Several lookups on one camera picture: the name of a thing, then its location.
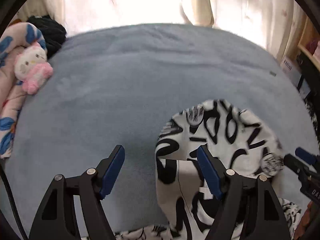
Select white black graffiti print jacket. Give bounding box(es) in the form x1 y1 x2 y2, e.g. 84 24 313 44
115 100 301 239

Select black white patterned clothes pile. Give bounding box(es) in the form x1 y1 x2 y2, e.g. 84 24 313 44
297 52 319 141

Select white cardboard box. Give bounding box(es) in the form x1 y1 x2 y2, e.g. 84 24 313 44
280 56 311 99

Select grey-blue fleece bed blanket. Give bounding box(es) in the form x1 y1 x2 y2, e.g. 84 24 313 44
4 24 319 231

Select right floral sheer curtain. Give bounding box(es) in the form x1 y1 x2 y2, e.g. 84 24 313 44
181 0 306 61

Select floral sheer curtain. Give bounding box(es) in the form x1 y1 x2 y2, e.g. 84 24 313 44
15 0 75 36
181 0 306 61

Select hello kitty plush toy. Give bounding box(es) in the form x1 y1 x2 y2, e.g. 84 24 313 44
14 42 53 95

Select black knit garment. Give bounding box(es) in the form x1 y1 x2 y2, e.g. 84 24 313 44
27 15 66 59

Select left floral sheer curtain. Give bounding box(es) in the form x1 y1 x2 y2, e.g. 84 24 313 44
15 0 75 36

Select wooden wall shelf unit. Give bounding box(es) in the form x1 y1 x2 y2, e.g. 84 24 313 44
298 16 319 70

